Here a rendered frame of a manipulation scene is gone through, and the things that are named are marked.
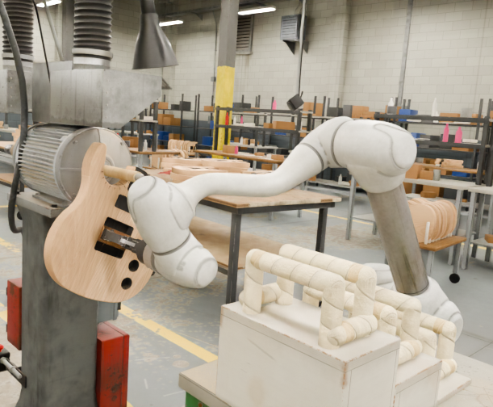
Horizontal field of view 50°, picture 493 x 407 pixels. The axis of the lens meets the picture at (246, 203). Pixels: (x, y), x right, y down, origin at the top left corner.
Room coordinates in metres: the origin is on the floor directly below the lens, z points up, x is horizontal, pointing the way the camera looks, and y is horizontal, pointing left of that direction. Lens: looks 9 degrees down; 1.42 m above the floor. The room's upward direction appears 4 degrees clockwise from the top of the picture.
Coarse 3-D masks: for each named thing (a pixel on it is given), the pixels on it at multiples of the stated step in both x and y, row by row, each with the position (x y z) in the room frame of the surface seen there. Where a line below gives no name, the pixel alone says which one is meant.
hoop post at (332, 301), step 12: (336, 288) 0.74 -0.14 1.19; (324, 300) 0.74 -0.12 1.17; (336, 300) 0.74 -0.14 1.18; (324, 312) 0.74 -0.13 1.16; (336, 312) 0.74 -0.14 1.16; (324, 324) 0.74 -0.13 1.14; (336, 324) 0.74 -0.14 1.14; (324, 336) 0.74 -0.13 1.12; (324, 348) 0.74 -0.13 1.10; (336, 348) 0.74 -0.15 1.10
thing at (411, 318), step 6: (408, 312) 0.91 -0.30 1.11; (414, 312) 0.90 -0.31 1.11; (420, 312) 0.91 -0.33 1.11; (402, 318) 0.92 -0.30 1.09; (408, 318) 0.91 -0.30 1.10; (414, 318) 0.90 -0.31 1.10; (402, 324) 0.92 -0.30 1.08; (408, 324) 0.91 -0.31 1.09; (414, 324) 0.90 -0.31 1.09; (402, 330) 0.91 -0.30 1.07; (408, 330) 0.91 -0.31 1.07; (414, 330) 0.90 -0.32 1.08; (402, 336) 0.91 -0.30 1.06; (408, 336) 0.90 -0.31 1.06; (414, 336) 0.90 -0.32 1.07
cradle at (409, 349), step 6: (402, 342) 0.89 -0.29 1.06; (408, 342) 0.89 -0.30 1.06; (414, 342) 0.90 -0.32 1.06; (420, 342) 0.91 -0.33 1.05; (402, 348) 0.87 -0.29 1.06; (408, 348) 0.88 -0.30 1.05; (414, 348) 0.89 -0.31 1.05; (420, 348) 0.90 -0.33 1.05; (402, 354) 0.86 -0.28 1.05; (408, 354) 0.87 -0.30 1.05; (414, 354) 0.88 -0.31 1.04; (402, 360) 0.86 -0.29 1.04
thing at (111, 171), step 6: (108, 168) 1.56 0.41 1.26; (114, 168) 1.55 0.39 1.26; (120, 168) 1.53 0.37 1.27; (108, 174) 1.56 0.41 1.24; (114, 174) 1.53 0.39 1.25; (120, 174) 1.51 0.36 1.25; (126, 174) 1.49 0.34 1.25; (132, 174) 1.46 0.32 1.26; (126, 180) 1.50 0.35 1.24; (132, 180) 1.47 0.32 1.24
